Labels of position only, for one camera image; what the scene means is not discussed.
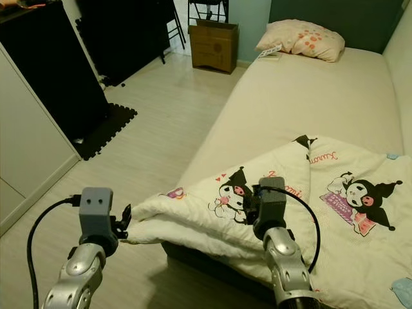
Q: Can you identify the cream cartoon print blanket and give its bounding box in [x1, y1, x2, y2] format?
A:
[126, 134, 412, 309]

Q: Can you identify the white book with blue letters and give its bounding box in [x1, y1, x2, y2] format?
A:
[257, 46, 285, 61]

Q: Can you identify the pink pillow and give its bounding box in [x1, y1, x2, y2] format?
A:
[255, 19, 346, 63]

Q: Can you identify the black foam floor mat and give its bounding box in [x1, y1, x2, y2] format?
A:
[74, 103, 139, 162]

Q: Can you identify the white wardrobe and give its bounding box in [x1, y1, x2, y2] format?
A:
[0, 44, 82, 236]

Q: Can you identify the beige bed mattress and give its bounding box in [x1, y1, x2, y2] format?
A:
[177, 44, 412, 194]

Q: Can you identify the brown cardboard box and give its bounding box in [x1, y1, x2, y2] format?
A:
[189, 19, 239, 75]

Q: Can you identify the tall black cabinet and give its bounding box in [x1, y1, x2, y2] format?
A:
[0, 3, 111, 144]

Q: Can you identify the black folding chair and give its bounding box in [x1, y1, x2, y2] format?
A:
[187, 0, 230, 25]

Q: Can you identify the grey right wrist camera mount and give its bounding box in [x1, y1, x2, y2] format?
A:
[254, 177, 289, 232]

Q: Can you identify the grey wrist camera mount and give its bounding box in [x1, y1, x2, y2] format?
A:
[79, 187, 116, 240]
[254, 177, 289, 232]

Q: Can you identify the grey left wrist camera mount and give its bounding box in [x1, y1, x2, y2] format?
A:
[79, 187, 116, 240]

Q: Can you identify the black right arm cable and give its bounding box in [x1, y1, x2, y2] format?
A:
[261, 185, 322, 274]

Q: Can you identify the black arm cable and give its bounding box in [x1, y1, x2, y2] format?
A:
[27, 196, 83, 309]
[261, 185, 322, 274]

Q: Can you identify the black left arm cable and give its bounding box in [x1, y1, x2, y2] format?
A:
[27, 196, 83, 309]

